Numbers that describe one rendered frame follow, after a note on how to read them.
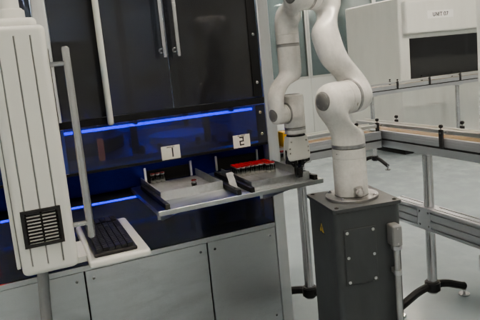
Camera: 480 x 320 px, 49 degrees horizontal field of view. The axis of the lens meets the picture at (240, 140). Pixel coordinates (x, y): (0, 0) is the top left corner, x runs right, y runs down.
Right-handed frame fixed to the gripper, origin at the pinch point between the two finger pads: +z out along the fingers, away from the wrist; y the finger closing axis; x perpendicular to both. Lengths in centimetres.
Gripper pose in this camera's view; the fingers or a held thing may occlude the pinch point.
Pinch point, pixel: (298, 171)
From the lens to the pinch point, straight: 214.5
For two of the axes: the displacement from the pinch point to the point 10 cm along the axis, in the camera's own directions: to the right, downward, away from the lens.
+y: -9.1, 1.5, -3.8
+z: 1.0, 9.8, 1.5
